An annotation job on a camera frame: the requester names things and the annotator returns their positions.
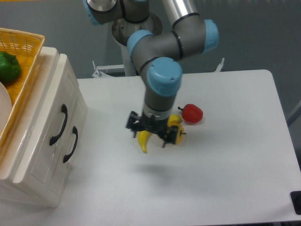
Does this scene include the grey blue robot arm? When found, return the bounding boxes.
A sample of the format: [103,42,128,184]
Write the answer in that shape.
[83,0,219,144]

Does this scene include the black top drawer handle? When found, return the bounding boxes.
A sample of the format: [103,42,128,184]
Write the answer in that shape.
[48,104,69,145]

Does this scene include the black lower drawer handle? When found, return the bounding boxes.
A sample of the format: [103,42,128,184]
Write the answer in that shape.
[63,126,79,163]

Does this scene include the red toy bell pepper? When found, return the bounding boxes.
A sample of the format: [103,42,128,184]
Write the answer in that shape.
[177,104,204,124]

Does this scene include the black object at table edge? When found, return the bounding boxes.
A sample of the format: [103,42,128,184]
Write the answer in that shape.
[290,191,301,215]

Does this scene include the white drawer cabinet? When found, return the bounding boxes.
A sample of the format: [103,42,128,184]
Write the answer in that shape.
[0,47,87,207]

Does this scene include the green toy bell pepper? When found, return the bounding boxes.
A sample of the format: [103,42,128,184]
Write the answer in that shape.
[0,51,21,83]

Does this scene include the white table clamp bracket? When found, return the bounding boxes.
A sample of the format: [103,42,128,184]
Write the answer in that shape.
[214,57,225,73]

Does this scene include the yellow plastic banana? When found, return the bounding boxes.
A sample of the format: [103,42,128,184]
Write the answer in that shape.
[137,114,182,153]

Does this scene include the white top drawer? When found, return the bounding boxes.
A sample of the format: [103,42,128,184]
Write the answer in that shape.
[13,54,83,186]

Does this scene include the white drawer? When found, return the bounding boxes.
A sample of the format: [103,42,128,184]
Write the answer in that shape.
[28,98,88,208]
[13,54,83,186]

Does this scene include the yellow woven basket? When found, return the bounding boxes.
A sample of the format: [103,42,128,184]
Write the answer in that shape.
[0,28,45,146]

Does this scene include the black drawer handle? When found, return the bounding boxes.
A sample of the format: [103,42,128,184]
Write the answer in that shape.
[48,104,69,145]
[63,126,79,163]

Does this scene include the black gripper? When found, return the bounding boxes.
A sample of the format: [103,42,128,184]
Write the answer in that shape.
[126,111,179,148]

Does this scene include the white plate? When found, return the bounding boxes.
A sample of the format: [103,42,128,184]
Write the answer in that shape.
[0,83,12,132]

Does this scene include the white lower drawer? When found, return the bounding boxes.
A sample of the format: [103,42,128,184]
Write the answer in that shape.
[28,98,88,208]

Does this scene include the yellow toy bell pepper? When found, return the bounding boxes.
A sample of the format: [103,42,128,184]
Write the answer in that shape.
[168,122,186,145]

